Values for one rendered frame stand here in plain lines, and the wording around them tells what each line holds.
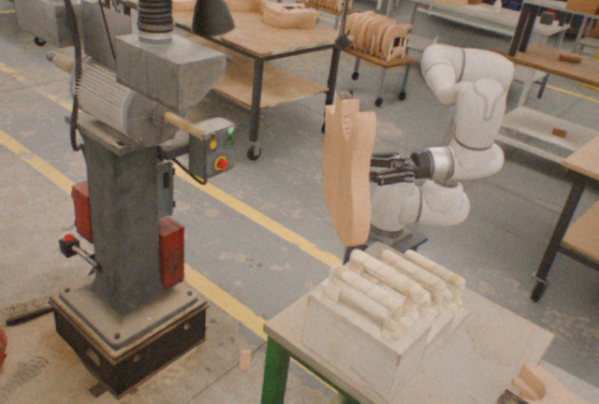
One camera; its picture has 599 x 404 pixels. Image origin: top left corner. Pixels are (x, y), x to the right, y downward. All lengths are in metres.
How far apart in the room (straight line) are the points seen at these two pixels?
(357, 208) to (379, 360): 0.36
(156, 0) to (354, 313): 0.99
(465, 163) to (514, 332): 0.53
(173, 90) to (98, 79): 0.51
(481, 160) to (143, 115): 1.06
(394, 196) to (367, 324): 0.97
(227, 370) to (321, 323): 1.30
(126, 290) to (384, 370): 1.37
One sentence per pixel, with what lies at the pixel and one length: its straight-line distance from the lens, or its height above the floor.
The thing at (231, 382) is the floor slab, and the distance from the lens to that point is 2.59.
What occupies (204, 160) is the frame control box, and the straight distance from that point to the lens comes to 2.10.
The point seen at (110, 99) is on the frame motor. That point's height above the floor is 1.28.
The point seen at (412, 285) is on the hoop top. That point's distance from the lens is 1.29.
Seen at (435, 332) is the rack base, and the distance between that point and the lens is 1.47.
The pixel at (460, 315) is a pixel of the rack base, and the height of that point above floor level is 0.94.
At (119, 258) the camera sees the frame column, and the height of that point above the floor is 0.59.
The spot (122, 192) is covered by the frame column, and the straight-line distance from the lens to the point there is 2.14.
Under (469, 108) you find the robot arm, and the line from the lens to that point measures 1.42.
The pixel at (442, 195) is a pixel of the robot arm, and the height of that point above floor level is 0.95.
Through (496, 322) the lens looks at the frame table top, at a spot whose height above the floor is 0.93.
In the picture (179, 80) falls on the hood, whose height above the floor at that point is 1.48.
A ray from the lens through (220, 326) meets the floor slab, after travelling 2.82.
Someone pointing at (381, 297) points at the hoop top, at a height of 1.21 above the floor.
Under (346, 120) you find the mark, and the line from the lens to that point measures 1.33.
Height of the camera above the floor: 2.00
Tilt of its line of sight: 29 degrees down
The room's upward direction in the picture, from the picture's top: 7 degrees clockwise
